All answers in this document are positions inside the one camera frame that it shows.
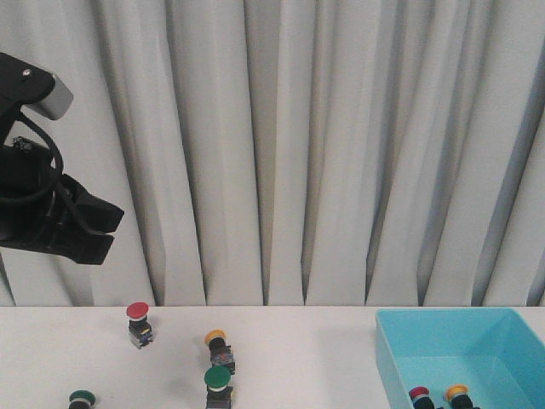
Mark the light blue plastic box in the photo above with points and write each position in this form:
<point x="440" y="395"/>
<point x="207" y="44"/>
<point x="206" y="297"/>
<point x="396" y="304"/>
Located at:
<point x="493" y="351"/>

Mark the red push button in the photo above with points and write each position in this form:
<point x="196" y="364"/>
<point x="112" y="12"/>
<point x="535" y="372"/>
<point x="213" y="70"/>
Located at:
<point x="140" y="331"/>
<point x="420" y="398"/>

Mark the small green push button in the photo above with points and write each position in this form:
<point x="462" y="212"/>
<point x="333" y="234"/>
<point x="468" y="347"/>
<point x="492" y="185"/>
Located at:
<point x="81" y="399"/>

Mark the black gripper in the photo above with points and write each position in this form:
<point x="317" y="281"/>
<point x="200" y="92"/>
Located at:
<point x="35" y="202"/>

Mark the yellow push button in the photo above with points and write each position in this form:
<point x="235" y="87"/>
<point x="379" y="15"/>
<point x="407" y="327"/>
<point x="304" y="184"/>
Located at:
<point x="458" y="398"/>
<point x="220" y="353"/>

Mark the grey pleated curtain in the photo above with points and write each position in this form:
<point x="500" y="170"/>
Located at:
<point x="380" y="153"/>

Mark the large green push button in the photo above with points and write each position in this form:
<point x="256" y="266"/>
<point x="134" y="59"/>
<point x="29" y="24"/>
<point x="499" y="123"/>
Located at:
<point x="219" y="392"/>

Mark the lying yellow push button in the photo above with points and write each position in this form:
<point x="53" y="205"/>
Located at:
<point x="220" y="353"/>

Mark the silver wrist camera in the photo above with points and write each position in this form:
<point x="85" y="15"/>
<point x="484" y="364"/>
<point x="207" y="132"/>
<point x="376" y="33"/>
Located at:
<point x="23" y="84"/>

